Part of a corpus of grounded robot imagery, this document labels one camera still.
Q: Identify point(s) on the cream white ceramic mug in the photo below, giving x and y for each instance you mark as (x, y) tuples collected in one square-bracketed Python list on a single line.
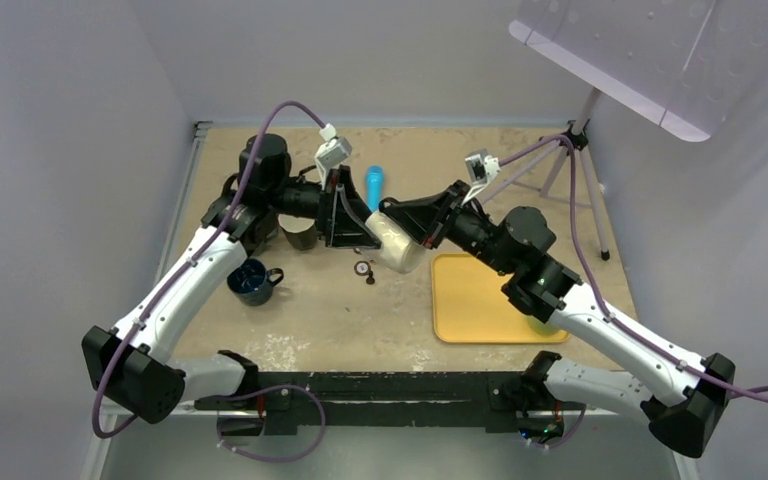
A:
[(398, 251)]

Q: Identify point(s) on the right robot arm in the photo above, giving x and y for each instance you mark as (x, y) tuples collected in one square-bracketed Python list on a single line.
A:
[(679, 394)]

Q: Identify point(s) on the black ceramic mug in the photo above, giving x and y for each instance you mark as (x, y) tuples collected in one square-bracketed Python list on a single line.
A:
[(300, 232)]

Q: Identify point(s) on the light green ceramic mug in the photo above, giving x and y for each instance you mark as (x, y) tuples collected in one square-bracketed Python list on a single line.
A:
[(540, 328)]

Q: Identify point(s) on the yellow plastic tray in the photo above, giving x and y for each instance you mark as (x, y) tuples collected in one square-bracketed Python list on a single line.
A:
[(468, 306)]

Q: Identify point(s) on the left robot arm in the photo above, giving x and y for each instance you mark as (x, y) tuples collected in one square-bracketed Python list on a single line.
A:
[(128, 362)]

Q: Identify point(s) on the blue toy microphone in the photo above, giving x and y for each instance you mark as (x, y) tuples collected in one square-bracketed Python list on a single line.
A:
[(374, 180)]

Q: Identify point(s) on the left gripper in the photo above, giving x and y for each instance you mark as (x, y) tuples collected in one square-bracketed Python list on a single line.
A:
[(337, 224)]

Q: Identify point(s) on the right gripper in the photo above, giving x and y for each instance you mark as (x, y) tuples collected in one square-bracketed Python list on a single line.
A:
[(427, 216)]

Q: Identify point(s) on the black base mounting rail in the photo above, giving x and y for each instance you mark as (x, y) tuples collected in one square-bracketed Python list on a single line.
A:
[(495, 401)]

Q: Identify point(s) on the dark blue ceramic mug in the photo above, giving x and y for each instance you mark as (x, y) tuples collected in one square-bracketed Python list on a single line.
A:
[(253, 283)]

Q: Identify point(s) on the translucent perforated panel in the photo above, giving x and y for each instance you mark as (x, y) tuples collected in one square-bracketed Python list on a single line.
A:
[(682, 65)]

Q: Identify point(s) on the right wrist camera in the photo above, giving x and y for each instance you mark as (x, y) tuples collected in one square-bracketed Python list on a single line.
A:
[(482, 168)]

